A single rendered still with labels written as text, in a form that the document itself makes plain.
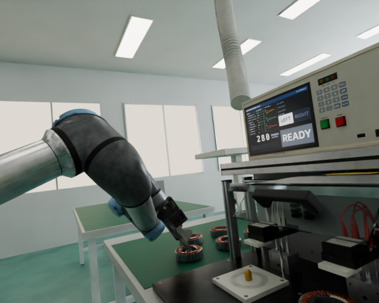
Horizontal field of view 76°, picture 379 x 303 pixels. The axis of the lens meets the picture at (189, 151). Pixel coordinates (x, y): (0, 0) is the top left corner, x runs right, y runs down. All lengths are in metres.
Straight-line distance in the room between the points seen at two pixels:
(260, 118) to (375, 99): 0.32
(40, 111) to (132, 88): 1.81
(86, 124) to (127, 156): 0.12
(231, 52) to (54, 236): 4.24
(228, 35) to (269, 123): 1.61
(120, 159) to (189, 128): 5.31
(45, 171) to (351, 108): 0.66
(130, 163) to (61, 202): 4.56
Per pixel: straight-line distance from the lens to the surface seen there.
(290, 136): 0.75
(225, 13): 2.46
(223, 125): 6.35
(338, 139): 0.67
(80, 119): 0.60
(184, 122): 5.79
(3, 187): 0.54
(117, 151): 0.53
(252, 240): 0.79
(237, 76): 2.05
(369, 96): 0.64
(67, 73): 5.46
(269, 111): 0.80
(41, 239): 5.15
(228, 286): 0.77
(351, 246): 0.62
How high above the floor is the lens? 1.11
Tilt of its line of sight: 4 degrees up
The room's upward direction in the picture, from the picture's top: 6 degrees counter-clockwise
